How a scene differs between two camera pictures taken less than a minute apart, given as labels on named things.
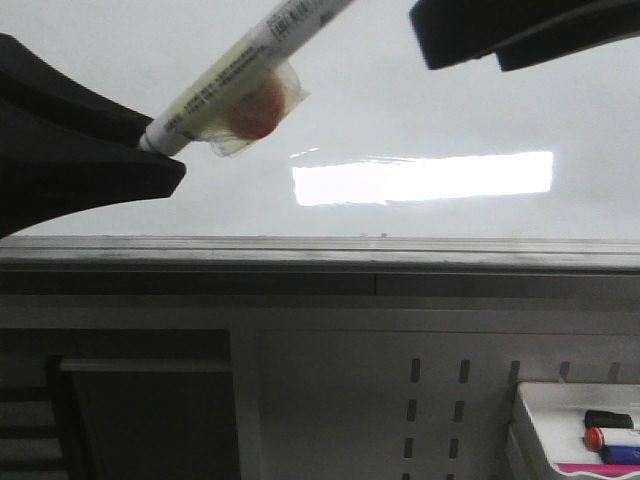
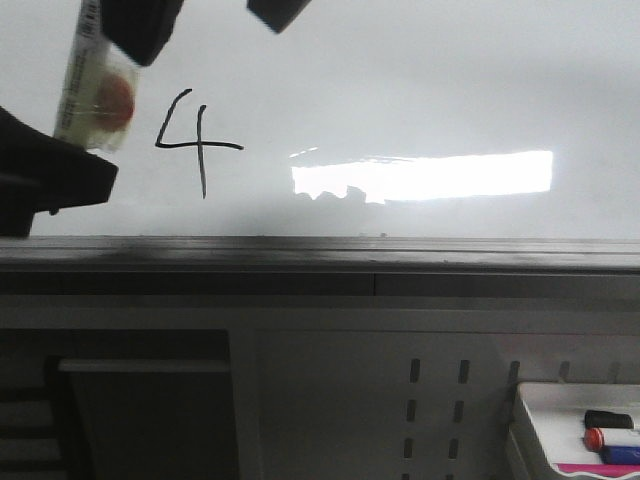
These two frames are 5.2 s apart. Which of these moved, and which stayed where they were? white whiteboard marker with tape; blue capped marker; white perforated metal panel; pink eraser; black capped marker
Moved: white whiteboard marker with tape
Stayed: black capped marker; white perforated metal panel; blue capped marker; pink eraser
